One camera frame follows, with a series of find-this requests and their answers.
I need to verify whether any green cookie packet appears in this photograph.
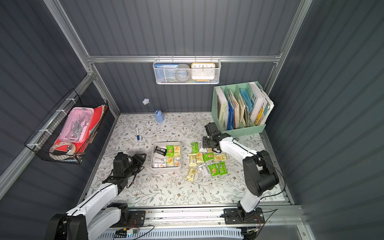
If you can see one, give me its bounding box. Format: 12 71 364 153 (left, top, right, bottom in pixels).
166 145 175 157
217 162 228 176
208 164 220 177

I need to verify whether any beige paper stack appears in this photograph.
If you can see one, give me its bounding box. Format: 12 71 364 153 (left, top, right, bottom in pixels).
228 89 246 129

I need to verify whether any white storage box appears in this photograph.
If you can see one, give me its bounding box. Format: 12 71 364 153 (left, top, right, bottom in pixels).
150 141 183 174

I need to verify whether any yellow white clock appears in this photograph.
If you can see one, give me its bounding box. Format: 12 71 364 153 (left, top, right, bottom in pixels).
191 63 216 81

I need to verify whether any blue white marker pen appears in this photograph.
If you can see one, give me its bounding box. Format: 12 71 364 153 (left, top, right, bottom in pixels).
135 125 140 141

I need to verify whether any pale green workspace book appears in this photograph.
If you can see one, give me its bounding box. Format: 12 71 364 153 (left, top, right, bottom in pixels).
216 87 229 131

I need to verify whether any mint green file organizer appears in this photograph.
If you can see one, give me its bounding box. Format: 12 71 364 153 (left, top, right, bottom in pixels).
211 82 274 137

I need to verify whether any blue folder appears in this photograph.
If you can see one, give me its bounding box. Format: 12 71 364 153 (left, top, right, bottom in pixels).
227 100 235 131

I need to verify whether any pale yellow packet stack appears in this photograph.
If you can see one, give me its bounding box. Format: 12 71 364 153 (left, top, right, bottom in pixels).
174 146 182 157

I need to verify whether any clear tape dispenser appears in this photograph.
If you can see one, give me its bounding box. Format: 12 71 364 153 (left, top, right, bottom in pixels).
49 142 76 156

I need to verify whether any white illustrated book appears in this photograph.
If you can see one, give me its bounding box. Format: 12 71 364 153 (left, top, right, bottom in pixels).
246 82 275 126

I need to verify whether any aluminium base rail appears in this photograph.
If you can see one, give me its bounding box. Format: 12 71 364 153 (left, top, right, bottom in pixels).
129 202 308 230

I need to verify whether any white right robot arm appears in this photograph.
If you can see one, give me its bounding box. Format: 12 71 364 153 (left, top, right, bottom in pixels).
203 123 280 223

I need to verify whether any grey tape roll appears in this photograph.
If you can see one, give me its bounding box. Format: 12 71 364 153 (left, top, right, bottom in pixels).
175 64 191 83

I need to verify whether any pale yellow cookie packet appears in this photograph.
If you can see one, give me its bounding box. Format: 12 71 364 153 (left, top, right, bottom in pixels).
166 156 175 167

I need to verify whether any black cookie packet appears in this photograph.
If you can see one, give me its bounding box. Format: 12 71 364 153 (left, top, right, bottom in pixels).
155 146 167 156

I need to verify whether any black wire wall basket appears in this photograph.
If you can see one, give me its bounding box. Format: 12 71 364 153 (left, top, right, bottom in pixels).
25 89 109 165

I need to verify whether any white wire wall basket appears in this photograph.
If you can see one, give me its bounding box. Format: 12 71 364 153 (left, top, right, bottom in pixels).
153 58 222 85

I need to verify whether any silver cookie packet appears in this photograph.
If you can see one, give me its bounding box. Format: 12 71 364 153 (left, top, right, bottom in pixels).
198 164 210 176

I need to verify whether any blue box in basket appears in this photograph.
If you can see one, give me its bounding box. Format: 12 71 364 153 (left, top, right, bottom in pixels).
154 63 179 84

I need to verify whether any yellow illustrated book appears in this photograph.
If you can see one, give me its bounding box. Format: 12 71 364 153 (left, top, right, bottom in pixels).
254 105 265 126

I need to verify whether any small white cookie packet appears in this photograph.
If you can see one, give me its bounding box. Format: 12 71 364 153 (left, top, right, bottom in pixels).
199 148 208 154

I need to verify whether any blue spray bottle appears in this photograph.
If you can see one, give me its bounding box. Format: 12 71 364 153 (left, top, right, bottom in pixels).
142 98 165 124

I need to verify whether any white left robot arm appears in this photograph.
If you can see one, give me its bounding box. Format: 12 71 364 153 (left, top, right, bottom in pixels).
45 152 147 240

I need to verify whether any pink plastic tool case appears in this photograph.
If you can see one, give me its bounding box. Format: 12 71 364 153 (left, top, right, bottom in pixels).
59 107 95 143

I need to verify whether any white cookie packet front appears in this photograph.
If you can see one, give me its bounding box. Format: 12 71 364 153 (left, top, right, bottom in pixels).
153 163 167 169

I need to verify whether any green cookie packet upright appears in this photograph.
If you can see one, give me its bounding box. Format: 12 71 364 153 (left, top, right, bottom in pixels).
166 145 175 157

